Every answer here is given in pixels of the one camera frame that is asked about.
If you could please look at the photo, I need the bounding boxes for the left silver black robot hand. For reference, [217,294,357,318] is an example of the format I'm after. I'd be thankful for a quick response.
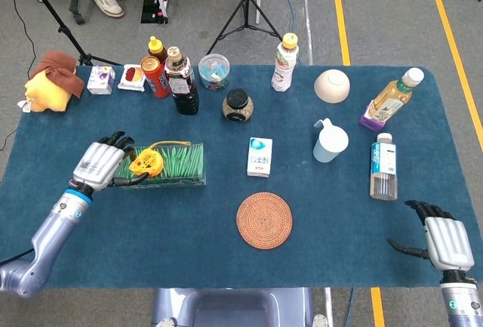
[69,130,150,194]

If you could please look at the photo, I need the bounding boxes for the light blue plastic cup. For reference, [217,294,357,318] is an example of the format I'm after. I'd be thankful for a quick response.
[312,118,350,164]

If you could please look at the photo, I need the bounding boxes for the clear tub of coloured clips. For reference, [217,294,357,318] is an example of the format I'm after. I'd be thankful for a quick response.
[198,53,231,92]

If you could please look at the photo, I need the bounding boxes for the red drink can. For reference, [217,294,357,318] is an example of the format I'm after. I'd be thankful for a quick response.
[140,56,171,99]

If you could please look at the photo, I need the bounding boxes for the brown cloth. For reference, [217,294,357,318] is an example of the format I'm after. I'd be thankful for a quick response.
[30,50,85,99]

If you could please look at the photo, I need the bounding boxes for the beige upturned bowl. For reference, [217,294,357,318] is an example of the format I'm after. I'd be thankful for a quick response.
[314,69,351,104]

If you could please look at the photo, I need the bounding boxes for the yellow tea bottle white cap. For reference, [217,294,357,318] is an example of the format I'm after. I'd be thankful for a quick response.
[368,67,426,124]

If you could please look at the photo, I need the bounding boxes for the yellow plush toy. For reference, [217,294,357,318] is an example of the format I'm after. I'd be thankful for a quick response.
[17,69,76,113]

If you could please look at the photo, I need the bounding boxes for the blue-grey robot torso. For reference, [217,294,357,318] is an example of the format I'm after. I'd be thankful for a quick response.
[151,288,329,327]

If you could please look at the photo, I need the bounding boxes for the round woven rattan coaster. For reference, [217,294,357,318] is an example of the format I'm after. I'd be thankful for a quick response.
[235,191,294,251]

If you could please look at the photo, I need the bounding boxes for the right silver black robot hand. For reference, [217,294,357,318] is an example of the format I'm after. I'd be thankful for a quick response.
[387,200,475,272]

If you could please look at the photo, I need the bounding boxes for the white purple small box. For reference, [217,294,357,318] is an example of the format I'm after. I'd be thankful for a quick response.
[86,65,116,96]

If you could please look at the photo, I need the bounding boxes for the white blue small carton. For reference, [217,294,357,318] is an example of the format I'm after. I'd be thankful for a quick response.
[246,137,273,179]

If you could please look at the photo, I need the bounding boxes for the blue table mat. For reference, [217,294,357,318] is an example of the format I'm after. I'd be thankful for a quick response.
[0,64,483,289]

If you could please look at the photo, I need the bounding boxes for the yellow tape measure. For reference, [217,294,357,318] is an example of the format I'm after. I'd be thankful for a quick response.
[128,140,192,179]

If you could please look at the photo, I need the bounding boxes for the glass jar black lid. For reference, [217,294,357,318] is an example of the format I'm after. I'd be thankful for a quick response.
[221,88,254,124]

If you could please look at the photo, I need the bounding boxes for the blue floor cable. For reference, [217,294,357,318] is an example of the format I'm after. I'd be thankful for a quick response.
[263,0,296,35]

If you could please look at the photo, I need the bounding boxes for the dark soy sauce bottle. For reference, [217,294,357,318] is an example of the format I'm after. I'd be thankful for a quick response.
[164,46,200,116]

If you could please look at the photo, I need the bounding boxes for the clear box green tea bags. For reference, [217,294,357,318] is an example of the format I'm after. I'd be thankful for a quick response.
[114,143,208,191]

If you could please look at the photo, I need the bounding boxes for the black power strip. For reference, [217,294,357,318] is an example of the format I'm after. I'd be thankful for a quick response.
[140,0,169,25]

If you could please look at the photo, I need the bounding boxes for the black tripod with clamp knob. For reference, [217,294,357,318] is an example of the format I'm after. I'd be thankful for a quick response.
[14,0,122,66]

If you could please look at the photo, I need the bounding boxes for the white red snack pack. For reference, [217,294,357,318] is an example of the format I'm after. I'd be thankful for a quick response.
[117,63,146,92]

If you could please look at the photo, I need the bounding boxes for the white drink bottle yellow cap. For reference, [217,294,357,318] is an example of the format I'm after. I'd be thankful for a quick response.
[270,32,300,93]

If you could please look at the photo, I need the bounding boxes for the thin black floor cable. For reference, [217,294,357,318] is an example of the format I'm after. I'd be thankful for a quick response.
[0,0,38,151]

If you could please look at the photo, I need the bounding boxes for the honey bottle yellow cap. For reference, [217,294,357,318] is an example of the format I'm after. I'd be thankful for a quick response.
[147,35,168,64]

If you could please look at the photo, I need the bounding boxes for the white table leg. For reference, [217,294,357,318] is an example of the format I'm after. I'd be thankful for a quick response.
[323,288,334,327]

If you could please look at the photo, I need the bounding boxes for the clear water bottle blue label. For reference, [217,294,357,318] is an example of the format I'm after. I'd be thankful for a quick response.
[369,132,399,202]

